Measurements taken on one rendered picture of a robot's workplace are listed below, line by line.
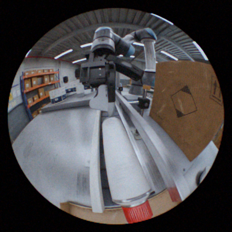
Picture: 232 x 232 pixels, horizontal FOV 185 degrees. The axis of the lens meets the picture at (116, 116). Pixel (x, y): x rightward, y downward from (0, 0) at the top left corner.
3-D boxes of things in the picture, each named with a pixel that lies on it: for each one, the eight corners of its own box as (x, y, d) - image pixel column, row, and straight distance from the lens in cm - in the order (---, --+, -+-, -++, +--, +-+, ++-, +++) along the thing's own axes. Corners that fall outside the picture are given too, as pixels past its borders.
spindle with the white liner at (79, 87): (78, 95, 83) (76, 70, 83) (85, 94, 80) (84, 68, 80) (75, 97, 75) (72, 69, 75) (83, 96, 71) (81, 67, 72)
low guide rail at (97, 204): (102, 88, 104) (102, 87, 104) (103, 88, 104) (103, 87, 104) (96, 208, 13) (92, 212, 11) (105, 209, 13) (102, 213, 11)
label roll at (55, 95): (62, 102, 72) (59, 87, 71) (48, 106, 84) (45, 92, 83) (69, 96, 89) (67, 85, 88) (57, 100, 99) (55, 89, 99)
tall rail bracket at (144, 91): (120, 133, 26) (123, 87, 18) (138, 130, 28) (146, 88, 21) (123, 140, 24) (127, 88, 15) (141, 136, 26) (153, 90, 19)
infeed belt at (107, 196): (103, 88, 162) (103, 86, 161) (107, 87, 162) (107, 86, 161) (103, 201, 18) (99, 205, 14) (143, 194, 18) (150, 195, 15)
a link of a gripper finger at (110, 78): (107, 102, 17) (105, 72, 20) (113, 102, 18) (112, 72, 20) (107, 102, 13) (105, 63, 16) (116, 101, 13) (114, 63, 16)
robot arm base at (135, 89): (127, 92, 73) (128, 83, 73) (140, 94, 77) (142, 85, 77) (129, 94, 59) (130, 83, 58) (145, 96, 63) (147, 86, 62)
